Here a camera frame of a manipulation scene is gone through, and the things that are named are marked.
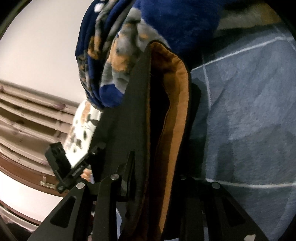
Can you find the brown wooden bed frame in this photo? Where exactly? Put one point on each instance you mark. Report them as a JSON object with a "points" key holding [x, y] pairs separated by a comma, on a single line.
{"points": [[30, 121]]}

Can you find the blue grid bed sheet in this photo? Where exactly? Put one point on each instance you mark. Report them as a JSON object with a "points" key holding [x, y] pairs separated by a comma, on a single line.
{"points": [[243, 133]]}

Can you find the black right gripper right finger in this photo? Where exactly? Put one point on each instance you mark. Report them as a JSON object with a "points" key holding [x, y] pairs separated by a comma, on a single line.
{"points": [[200, 210]]}

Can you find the black pants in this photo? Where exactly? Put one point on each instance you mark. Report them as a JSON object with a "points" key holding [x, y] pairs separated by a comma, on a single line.
{"points": [[145, 136]]}

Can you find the blue dog print blanket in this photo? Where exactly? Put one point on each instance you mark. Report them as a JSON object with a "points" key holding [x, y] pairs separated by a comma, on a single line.
{"points": [[113, 35]]}

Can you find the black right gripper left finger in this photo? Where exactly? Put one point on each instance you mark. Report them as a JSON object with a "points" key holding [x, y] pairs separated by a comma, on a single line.
{"points": [[89, 210]]}

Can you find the person's left hand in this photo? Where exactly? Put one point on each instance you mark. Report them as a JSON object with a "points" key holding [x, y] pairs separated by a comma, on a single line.
{"points": [[87, 175]]}

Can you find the white floral pillow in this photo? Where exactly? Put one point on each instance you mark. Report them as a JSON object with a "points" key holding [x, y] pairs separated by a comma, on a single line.
{"points": [[78, 140]]}

